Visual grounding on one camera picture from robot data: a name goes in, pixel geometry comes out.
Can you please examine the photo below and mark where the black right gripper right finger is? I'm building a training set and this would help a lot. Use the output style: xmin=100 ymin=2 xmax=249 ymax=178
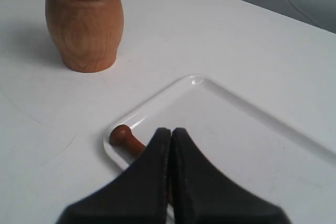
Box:
xmin=171 ymin=128 xmax=290 ymax=223

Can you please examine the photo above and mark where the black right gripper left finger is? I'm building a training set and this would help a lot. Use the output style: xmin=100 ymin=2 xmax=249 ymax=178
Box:
xmin=57 ymin=128 xmax=171 ymax=223

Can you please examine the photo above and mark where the dark wooden pestle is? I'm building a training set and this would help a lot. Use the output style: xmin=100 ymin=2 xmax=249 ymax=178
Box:
xmin=109 ymin=125 xmax=174 ymax=203

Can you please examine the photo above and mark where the wooden mortar bowl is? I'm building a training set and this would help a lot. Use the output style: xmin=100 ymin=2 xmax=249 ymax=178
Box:
xmin=45 ymin=0 xmax=124 ymax=73

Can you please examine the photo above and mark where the white plastic tray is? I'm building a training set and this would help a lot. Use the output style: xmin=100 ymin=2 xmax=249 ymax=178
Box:
xmin=111 ymin=75 xmax=335 ymax=223

